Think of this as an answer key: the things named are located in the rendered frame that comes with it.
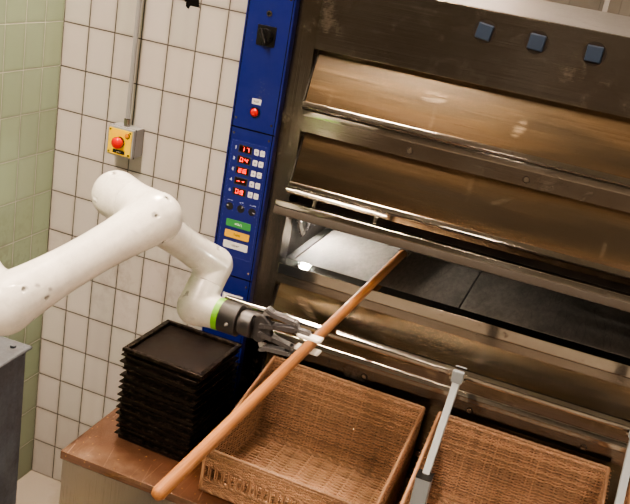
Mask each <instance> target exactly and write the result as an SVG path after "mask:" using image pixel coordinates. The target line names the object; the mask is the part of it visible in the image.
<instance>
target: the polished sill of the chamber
mask: <svg viewBox="0 0 630 504"><path fill-rule="evenodd" d="M277 273H280V274H283V275H286V276H290V277H293V278H296V279H300V280H303V281H306V282H310V283H313V284H316V285H320V286H323V287H327V288H330V289H333V290H337V291H340V292H343V293H347V294H350V295H354V294H355V293H356V292H357V291H358V290H359V289H360V288H361V287H362V286H363V285H365V284H366V283H367V281H364V280H360V279H357V278H354V277H350V276H347V275H343V274H340V273H337V272H333V271H330V270H326V269H323V268H320V267H316V266H313V265H309V264H306V263H302V262H299V261H296V260H292V259H289V258H284V259H283V260H281V261H280V262H279V264H278V270H277ZM364 299H367V300H370V301H373V302H377V303H380V304H383V305H387V306H390V307H393V308H397V309H400V310H403V311H407V312H410V313H413V314H417V315H420V316H423V317H427V318H430V319H433V320H437V321H440V322H443V323H447V324H450V325H453V326H457V327H460V328H463V329H467V330H470V331H474V332H477V333H480V334H484V335H487V336H490V337H494V338H497V339H500V340H504V341H507V342H510V343H514V344H517V345H520V346H524V347H527V348H530V349H534V350H537V351H540V352H544V353H547V354H550V355H554V356H557V357H560V358H564V359H567V360H570V361H574V362H577V363H580V364H584V365H587V366H590V367H594V368H597V369H600V370H604V371H607V372H611V373H614V374H617V375H621V376H624V377H627V378H630V358H626V357H623V356H620V355H616V354H613V353H609V352H606V351H603V350H599V349H596V348H592V347H589V346H585V345H582V344H579V343H575V342H572V341H568V340H565V339H562V338H558V337H555V336H551V335H548V334H545V333H541V332H538V331H534V330H531V329H528V328H524V327H521V326H517V325H514V324H510V323H507V322H504V321H500V320H497V319H493V318H490V317H487V316H483V315H480V314H476V313H473V312H470V311H466V310H463V309H459V308H456V307H452V306H449V305H446V304H442V303H439V302H435V301H432V300H429V299H425V298H422V297H418V296H415V295H412V294H408V293H405V292H401V291H398V290H395V289H391V288H388V287H384V286H381V285H377V286H376V287H375V288H374V289H373V290H372V291H371V292H370V293H369V294H368V295H367V296H366V297H365V298H364Z"/></svg>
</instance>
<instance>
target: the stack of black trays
mask: <svg viewBox="0 0 630 504"><path fill-rule="evenodd" d="M240 348H242V344H239V343H236V342H233V341H230V340H227V339H224V338H222V337H219V336H216V335H213V334H210V333H207V332H204V331H201V330H198V329H195V328H192V327H190V326H187V325H184V324H181V323H178V322H175V321H172V320H169V319H168V320H166V321H164V322H163V323H161V324H160V325H158V326H156V327H155V328H153V329H152V330H150V331H148V332H147V333H145V334H144V335H142V336H140V337H139V338H137V339H136V340H134V341H132V342H131V343H129V344H128V345H126V346H125V347H123V348H122V351H124V353H122V354H121V355H123V356H125V358H123V359H121V360H120V362H122V363H124V367H123V369H125V370H126V371H124V372H122V373H121V374H119V375H120V376H123V377H124V378H123V379H121V380H119V382H121V383H123V384H121V385H120V386H118V388H121V389H122V391H120V392H119V393H117V395H119V396H121V397H120V398H118V399H117V401H120V402H121V403H119V404H118V405H116V407H118V408H120V409H119V410H117V411H116V412H115V413H117V414H119V417H118V418H117V419H116V421H118V422H119V423H118V424H116V426H118V427H120V428H119V429H117V430H116V431H115V432H114V433H116V434H118V437H119V438H122V439H124V440H127V441H129V442H132V443H134V444H136V445H139V446H141V447H144V448H146V449H149V450H151V451H153V452H156V453H158V454H161V455H163V456H166V457H168V458H171V459H173V460H175V461H178V462H180V461H181V460H182V459H183V458H185V457H186V456H187V455H188V454H189V453H190V452H191V451H192V450H193V449H194V448H195V447H196V446H197V445H198V444H199V443H200V442H201V441H202V440H203V439H204V438H205V437H206V436H207V435H208V434H209V433H211V432H212V431H213V430H214V429H215V428H216V427H217V426H218V425H219V424H220V423H221V422H222V421H223V420H224V419H225V418H226V417H227V416H228V415H229V414H230V413H231V411H228V410H229V409H230V408H231V407H232V406H229V405H230V404H231V403H232V402H233V401H231V400H229V399H230V398H231V397H233V396H234V394H231V392H232V391H234V390H235V388H233V387H232V386H233V385H234V384H235V383H236V382H234V381H232V380H233V379H235V378H236V377H237V375H234V374H235V373H236V372H238V371H237V370H235V368H236V367H237V366H239V365H240V363H237V362H236V361H237V360H238V359H239V357H236V356H235V355H236V354H238V353H239V352H240V351H238V350H239V349H240Z"/></svg>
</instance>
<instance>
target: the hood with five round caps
mask: <svg viewBox="0 0 630 504"><path fill-rule="evenodd" d="M315 49H319V50H323V51H328V52H332V53H337V54H341V55H346V56H351V57H355V58H360V59H364V60H369V61H373V62H378V63H382V64H387V65H391V66H396V67H400V68H405V69H409V70H414V71H418V72H423V73H428V74H432V75H437V76H441V77H446V78H450V79H455V80H459V81H464V82H468V83H473V84H477V85H482V86H486V87H491V88H495V89H500V90H504V91H509V92H514V93H518V94H523V95H527V96H532V97H536V98H541V99H545V100H550V101H554V102H559V103H563V104H568V105H572V106H577V107H581V108H586V109H591V110H595V111H600V112H604V113H609V114H613V115H618V116H622V117H627V118H630V38H628V37H623V36H618V35H613V34H608V33H603V32H598V31H593V30H588V29H582V28H577V27H572V26H567V25H562V24H557V23H552V22H547V21H542V20H537V19H532V18H527V17H521V16H516V15H511V14H506V13H501V12H496V11H491V10H486V9H481V8H476V7H471V6H465V5H460V4H455V3H450V2H445V1H440V0H323V1H322V7H321V13H320V19H319V25H318V31H317V37H316V43H315Z"/></svg>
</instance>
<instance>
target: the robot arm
mask: <svg viewBox="0 0 630 504"><path fill-rule="evenodd" d="M91 197H92V202H93V205H94V207H95V208H96V210H97V211H98V212H99V213H100V214H101V215H103V216H104V217H106V218H107V220H105V221H104V222H102V223H100V224H99V225H97V226H96V227H94V228H92V229H91V230H89V231H87V232H86V233H84V234H82V235H80V236H79V237H77V238H75V239H73V240H71V241H69V242H68V243H66V244H64V245H62V246H60V247H58V248H56V249H54V250H52V251H50V252H48V253H46V254H44V255H41V256H39V257H37V258H35V259H33V260H30V261H28V262H26V263H23V264H21V265H19V266H16V267H14V268H11V269H6V268H5V267H4V266H3V265H2V263H1V262H0V336H8V335H12V334H15V333H17V332H19V331H21V330H22V329H23V328H25V327H26V326H27V325H28V324H30V323H31V322H32V321H33V320H35V319H36V318H37V317H38V316H39V315H41V314H42V313H43V312H45V311H46V310H47V309H49V308H50V307H51V306H53V305H54V304H56V303H57V302H58V301H60V300H61V299H63V298H64V297H66V296H67V295H68V294H70V293H71V292H73V291H74V290H76V289H78V288H79V287H81V286H82V285H84V284H85V283H87V282H89V281H90V280H92V279H93V278H95V277H97V276H98V275H100V274H102V273H104V272H105V271H107V270H109V269H111V268H113V267H114V266H116V265H118V264H120V263H122V262H124V261H126V260H128V259H130V258H132V257H134V256H136V255H138V254H140V253H142V252H144V251H147V250H149V249H151V248H153V247H156V246H157V247H158V248H160V249H162V250H164V251H165V252H167V253H169V254H170V255H172V256H173V257H175V258H176V259H178V260H179V261H181V262H182V263H183V264H184V265H186V266H187V267H189V268H190V269H191V270H192V272H191V275H190V277H189V279H188V281H187V283H186V285H185V287H184V289H183V291H182V293H181V294H180V296H179V298H178V301H177V313H178V315H179V317H180V318H181V320H182V321H184V322H185V323H186V324H189V325H192V326H201V327H206V328H210V329H213V330H216V331H219V332H222V333H225V334H228V335H231V336H234V337H236V336H238V335H241V336H244V337H247V338H251V339H254V340H255V341H256V342H258V345H259V348H258V351H259V352H264V351H267V352H271V353H275V354H279V355H283V356H287V357H290V356H291V355H292V354H293V353H294V352H295V351H296V350H297V349H298V348H299V347H300V346H301V345H302V344H301V343H297V344H294V343H292V342H290V341H288V340H286V339H283V338H281V337H279V336H277V335H276V334H275V333H273V330H279V331H285V332H291V333H295V334H296V336H297V337H300V338H303V339H306V340H309V341H312V342H315V343H318V344H320V343H321V342H322V341H323V340H324V338H323V337H320V336H316V335H313V334H311V331H310V330H307V329H304V328H301V327H300V324H299V323H300V321H299V320H298V319H296V318H293V317H291V316H288V315H286V314H283V313H281V312H279V311H276V310H275V309H274V308H273V307H271V306H268V307H267V308H266V309H265V311H264V313H258V312H256V311H252V310H249V309H247V306H246V305H244V304H241V303H238V302H235V301H232V300H228V299H225V298H222V297H221V293H222V290H223V288H224V286H225V284H226V282H227V280H228V278H229V276H230V274H231V272H232V269H233V259H232V257H231V255H230V253H229V252H228V251H227V250H226V249H224V248H223V247H221V246H219V245H217V244H215V243H213V242H211V241H210V240H208V239H207V238H205V237H204V236H202V235H201V234H199V233H198V232H196V231H195V230H194V229H192V228H191V227H190V226H189V225H187V224H186V223H185V222H184V221H183V213H182V209H181V207H180V205H179V203H178V202H177V201H176V199H175V198H173V197H172V196H171V195H169V194H167V193H165V192H162V191H159V190H156V189H154V188H152V187H149V186H147V185H145V184H143V183H142V182H141V181H139V180H138V179H136V178H135V177H133V176H132V175H131V174H129V173H127V172H124V171H120V170H113V171H109V172H106V173H104V174H102V175H101V176H100V177H99V178H98V179H97V180H96V181H95V183H94V185H93V188H92V193H91ZM268 316H271V317H272V318H275V319H277V320H280V321H282V322H284V323H287V324H283V323H278V322H275V321H271V320H270V318H269V317H268ZM265 340H267V341H269V342H273V343H275V344H277V345H279V346H281V347H279V346H275V345H271V344H267V343H264V342H263V341H265Z"/></svg>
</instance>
